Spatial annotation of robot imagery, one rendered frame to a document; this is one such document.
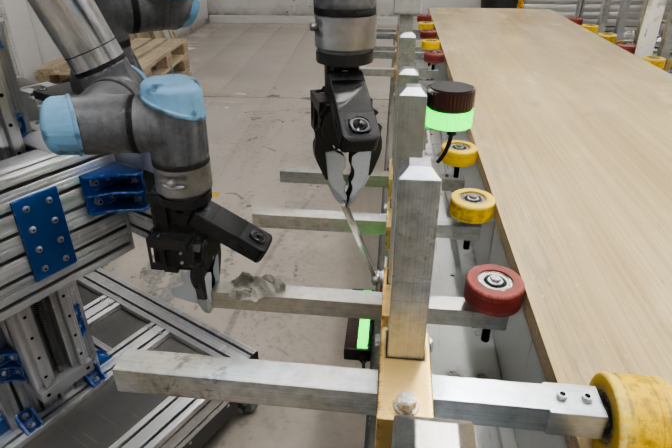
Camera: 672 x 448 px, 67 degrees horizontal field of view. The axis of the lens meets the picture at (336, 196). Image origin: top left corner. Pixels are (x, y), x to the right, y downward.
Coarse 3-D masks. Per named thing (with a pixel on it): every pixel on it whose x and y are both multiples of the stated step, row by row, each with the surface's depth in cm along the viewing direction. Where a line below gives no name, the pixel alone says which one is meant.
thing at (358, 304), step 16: (224, 288) 77; (288, 288) 77; (304, 288) 77; (320, 288) 77; (224, 304) 77; (240, 304) 77; (256, 304) 77; (272, 304) 76; (288, 304) 76; (304, 304) 76; (320, 304) 75; (336, 304) 75; (352, 304) 75; (368, 304) 74; (432, 304) 74; (448, 304) 74; (464, 304) 74; (432, 320) 74; (448, 320) 74; (464, 320) 74; (480, 320) 73; (496, 320) 73
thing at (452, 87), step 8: (432, 88) 63; (440, 88) 63; (448, 88) 63; (456, 88) 63; (464, 88) 63; (472, 88) 63; (440, 112) 63; (448, 112) 63; (456, 112) 63; (464, 112) 63; (424, 136) 66; (424, 144) 66; (448, 144) 67; (440, 160) 69
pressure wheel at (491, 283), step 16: (480, 272) 73; (496, 272) 74; (512, 272) 73; (464, 288) 73; (480, 288) 70; (496, 288) 70; (512, 288) 70; (480, 304) 70; (496, 304) 69; (512, 304) 69
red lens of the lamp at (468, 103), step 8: (432, 96) 63; (440, 96) 62; (448, 96) 62; (456, 96) 62; (464, 96) 62; (472, 96) 62; (432, 104) 63; (440, 104) 63; (448, 104) 62; (456, 104) 62; (464, 104) 62; (472, 104) 63
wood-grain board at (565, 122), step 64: (448, 64) 188; (512, 64) 188; (576, 64) 188; (640, 64) 188; (512, 128) 128; (576, 128) 128; (640, 128) 128; (512, 192) 97; (576, 192) 97; (640, 192) 97; (512, 256) 79; (576, 256) 78; (640, 256) 78; (576, 320) 65; (640, 320) 65; (576, 384) 56
